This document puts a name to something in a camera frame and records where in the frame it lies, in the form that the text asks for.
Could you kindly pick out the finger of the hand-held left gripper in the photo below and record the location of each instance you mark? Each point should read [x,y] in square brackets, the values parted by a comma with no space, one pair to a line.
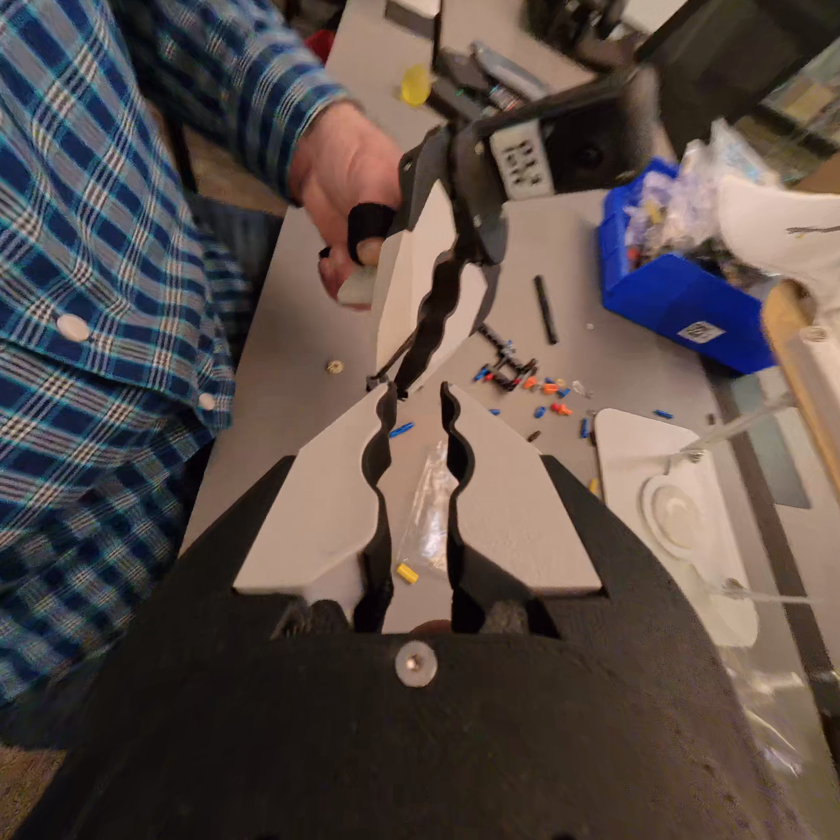
[407,275]
[469,295]

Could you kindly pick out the black lego frame assembly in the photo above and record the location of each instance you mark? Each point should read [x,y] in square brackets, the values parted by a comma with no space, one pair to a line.
[508,367]

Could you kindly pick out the clear plastic dome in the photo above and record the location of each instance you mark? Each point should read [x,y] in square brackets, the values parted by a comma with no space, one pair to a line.
[676,515]

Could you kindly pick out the clear bag of lego parts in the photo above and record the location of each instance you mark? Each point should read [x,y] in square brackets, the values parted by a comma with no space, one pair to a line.
[768,715]

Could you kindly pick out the person's left forearm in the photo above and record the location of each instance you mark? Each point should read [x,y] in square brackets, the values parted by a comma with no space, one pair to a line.
[249,79]

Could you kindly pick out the blue plastic bin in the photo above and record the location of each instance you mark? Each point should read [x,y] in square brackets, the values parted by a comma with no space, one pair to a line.
[669,302]

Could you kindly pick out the small clear plastic bag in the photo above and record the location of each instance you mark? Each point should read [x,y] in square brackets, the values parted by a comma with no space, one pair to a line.
[430,512]

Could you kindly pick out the black lego axle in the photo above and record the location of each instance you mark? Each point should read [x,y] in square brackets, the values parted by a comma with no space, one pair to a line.
[392,359]

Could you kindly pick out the yellow round object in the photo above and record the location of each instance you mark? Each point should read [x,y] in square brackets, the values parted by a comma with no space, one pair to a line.
[415,85]

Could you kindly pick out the orange lego axle connector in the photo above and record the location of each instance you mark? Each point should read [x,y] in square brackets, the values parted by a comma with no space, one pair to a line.
[559,409]

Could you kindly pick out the dark box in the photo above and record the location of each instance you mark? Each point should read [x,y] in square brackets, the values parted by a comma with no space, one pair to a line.
[722,46]

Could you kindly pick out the red object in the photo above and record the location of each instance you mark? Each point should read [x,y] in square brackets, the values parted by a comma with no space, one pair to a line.
[320,44]

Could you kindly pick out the bundle of clear bags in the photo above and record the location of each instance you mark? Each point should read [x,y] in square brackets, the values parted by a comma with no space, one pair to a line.
[682,197]

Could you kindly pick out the blue plaid shirt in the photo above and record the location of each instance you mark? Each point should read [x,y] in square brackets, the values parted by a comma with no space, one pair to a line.
[98,328]

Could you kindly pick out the black flat remote bar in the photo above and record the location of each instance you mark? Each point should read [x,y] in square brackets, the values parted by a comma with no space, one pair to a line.
[546,310]

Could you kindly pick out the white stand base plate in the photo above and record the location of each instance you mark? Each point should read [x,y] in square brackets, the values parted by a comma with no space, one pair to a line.
[630,453]

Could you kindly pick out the person's left hand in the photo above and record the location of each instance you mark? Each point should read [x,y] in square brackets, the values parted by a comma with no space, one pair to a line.
[341,170]

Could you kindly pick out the yellow lego connector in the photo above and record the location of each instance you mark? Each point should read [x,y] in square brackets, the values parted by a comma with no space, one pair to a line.
[407,573]

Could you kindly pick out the grey cylinder tool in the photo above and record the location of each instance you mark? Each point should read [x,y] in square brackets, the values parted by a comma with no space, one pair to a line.
[512,65]

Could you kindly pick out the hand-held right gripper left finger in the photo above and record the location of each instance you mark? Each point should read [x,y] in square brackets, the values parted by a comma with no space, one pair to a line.
[308,525]

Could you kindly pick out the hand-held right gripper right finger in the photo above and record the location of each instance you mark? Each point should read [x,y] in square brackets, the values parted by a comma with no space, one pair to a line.
[525,525]

